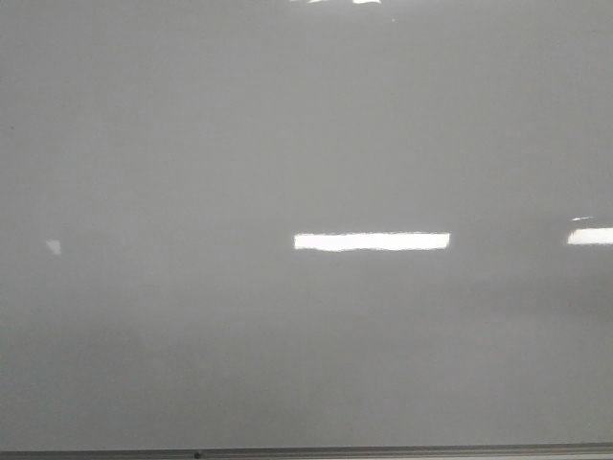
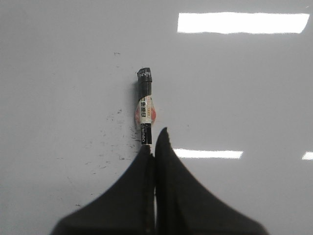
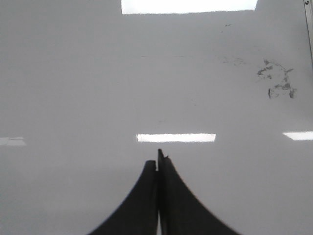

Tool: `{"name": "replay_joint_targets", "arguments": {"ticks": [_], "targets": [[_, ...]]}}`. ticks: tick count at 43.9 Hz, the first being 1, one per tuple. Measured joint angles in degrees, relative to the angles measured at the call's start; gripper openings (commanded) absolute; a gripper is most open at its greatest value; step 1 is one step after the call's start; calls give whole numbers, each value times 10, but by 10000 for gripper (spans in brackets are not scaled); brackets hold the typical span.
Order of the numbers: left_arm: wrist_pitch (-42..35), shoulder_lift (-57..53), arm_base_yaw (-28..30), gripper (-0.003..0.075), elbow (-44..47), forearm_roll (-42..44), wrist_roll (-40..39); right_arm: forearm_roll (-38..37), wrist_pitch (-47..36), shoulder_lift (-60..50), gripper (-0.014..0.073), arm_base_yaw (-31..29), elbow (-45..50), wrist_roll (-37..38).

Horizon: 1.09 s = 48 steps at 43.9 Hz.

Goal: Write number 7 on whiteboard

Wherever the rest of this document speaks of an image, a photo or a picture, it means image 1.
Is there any white whiteboard with metal frame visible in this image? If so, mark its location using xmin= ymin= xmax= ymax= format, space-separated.
xmin=1 ymin=1 xmax=612 ymax=450

